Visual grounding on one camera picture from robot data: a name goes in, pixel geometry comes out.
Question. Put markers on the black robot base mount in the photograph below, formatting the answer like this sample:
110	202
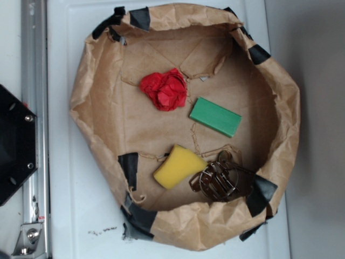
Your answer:
18	144

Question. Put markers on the brown paper bag bin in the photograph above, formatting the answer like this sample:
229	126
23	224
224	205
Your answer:
130	138

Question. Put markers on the aluminium extrusion rail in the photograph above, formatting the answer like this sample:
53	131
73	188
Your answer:
36	190

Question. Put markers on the silver corner bracket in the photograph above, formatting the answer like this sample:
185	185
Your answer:
30	243

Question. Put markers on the yellow sponge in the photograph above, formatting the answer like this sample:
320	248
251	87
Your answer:
180	163

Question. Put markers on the crumpled red paper ball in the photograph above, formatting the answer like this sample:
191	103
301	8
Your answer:
167	91

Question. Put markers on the green rectangular block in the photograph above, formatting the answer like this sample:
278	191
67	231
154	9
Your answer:
215	117

